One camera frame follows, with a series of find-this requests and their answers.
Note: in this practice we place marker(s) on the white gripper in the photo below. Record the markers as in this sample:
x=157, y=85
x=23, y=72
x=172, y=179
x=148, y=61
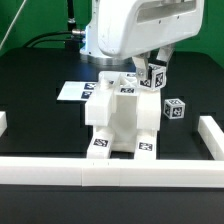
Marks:
x=127, y=28

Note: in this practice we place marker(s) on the white tagged cube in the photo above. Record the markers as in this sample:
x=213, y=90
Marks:
x=174, y=108
x=156, y=80

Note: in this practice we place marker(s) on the white chair seat part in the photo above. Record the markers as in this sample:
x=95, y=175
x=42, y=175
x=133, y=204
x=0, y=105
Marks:
x=124, y=120

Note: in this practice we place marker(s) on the white chair back frame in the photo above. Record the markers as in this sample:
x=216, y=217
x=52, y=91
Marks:
x=102, y=102

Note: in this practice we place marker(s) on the white U-shaped fence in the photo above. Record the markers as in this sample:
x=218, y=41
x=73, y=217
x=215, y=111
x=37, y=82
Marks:
x=123, y=172

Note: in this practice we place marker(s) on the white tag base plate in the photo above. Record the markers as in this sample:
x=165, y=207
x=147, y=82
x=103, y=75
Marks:
x=76, y=91

